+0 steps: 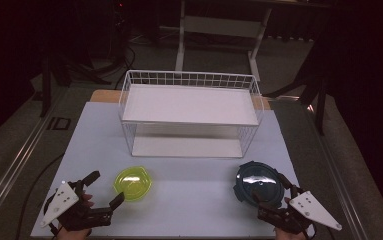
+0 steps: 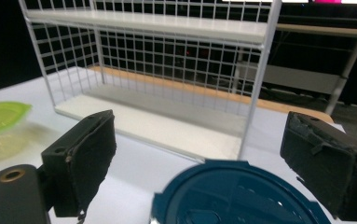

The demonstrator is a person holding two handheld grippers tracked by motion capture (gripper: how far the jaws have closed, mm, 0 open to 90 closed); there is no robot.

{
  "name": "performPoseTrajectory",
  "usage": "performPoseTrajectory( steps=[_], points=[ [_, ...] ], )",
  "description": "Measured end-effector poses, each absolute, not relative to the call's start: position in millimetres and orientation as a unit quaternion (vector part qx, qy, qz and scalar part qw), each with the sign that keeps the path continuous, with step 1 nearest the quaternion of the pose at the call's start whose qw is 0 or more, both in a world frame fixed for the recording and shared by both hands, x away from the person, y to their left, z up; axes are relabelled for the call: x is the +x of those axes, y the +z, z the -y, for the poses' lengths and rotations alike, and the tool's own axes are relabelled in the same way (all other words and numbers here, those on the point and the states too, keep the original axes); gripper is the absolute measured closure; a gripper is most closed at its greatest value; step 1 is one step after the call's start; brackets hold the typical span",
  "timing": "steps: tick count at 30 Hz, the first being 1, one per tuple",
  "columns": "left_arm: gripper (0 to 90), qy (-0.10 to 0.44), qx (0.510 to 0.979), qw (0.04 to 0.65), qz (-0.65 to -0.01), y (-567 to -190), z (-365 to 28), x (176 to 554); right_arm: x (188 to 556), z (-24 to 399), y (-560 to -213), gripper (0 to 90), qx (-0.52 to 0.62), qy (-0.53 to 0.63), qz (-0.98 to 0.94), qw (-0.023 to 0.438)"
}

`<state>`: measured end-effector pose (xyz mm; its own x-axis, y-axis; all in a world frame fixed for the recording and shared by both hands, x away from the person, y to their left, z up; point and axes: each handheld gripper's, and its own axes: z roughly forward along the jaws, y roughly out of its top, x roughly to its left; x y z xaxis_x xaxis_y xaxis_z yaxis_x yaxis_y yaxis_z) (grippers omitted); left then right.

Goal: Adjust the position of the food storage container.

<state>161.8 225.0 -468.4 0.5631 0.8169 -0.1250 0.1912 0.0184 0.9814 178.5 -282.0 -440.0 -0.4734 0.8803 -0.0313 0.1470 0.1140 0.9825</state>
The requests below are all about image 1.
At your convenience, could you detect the aluminium floor rail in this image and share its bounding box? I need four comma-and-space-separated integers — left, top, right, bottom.
307, 105, 371, 240
0, 96, 67, 229

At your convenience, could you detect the person's left hand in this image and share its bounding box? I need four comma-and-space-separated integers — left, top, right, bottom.
56, 193, 96, 240

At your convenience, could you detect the white metal desk frame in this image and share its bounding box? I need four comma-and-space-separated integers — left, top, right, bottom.
174, 0, 273, 82

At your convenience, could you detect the black square floor bracket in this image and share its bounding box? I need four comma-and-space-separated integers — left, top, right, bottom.
46, 116, 72, 131

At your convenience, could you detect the black stand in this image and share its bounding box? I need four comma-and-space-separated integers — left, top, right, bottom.
264, 63, 329, 136

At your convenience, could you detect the white wire shelf rack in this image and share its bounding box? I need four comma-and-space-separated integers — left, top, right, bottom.
118, 69, 265, 159

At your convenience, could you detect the wooden table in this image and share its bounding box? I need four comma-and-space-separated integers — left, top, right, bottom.
89, 89, 272, 111

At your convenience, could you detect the dark blue plastic bowl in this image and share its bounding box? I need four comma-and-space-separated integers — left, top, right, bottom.
233, 160, 286, 209

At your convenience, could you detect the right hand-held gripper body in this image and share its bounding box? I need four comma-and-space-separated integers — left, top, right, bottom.
257, 190, 343, 235

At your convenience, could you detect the bundle of black cables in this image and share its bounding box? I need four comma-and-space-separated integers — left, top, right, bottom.
63, 39, 137, 89

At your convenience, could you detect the green plastic bowl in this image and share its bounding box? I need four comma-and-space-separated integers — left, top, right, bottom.
113, 165, 153, 202

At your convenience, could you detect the person's right hand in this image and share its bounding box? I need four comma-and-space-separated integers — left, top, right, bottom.
273, 196, 308, 240

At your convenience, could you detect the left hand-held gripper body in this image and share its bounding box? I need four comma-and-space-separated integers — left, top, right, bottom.
40, 180, 114, 232

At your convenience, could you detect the black floor cable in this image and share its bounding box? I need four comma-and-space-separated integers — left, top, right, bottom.
14, 152, 65, 240

